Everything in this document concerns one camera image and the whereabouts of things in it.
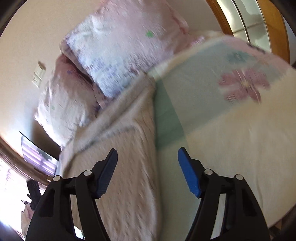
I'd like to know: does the beige knitted sweater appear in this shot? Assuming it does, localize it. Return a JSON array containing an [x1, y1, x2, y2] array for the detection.
[[59, 76, 161, 240]]

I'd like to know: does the window with grille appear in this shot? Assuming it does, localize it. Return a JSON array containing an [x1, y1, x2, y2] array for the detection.
[[21, 133, 58, 177]]

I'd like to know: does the pastel patchwork bed sheet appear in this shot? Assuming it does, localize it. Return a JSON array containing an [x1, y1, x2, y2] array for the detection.
[[149, 35, 295, 240]]

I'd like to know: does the floral pillow far side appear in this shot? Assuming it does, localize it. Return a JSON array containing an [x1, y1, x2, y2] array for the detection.
[[34, 54, 111, 148]]

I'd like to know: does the floral pillow near headboard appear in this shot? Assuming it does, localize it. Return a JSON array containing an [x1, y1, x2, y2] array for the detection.
[[60, 1, 194, 98]]

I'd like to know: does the wooden headboard with glass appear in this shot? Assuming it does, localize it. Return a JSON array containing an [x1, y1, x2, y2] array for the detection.
[[207, 0, 292, 63]]

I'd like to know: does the wall switch panel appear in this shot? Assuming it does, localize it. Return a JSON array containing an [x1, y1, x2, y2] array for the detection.
[[32, 61, 46, 88]]

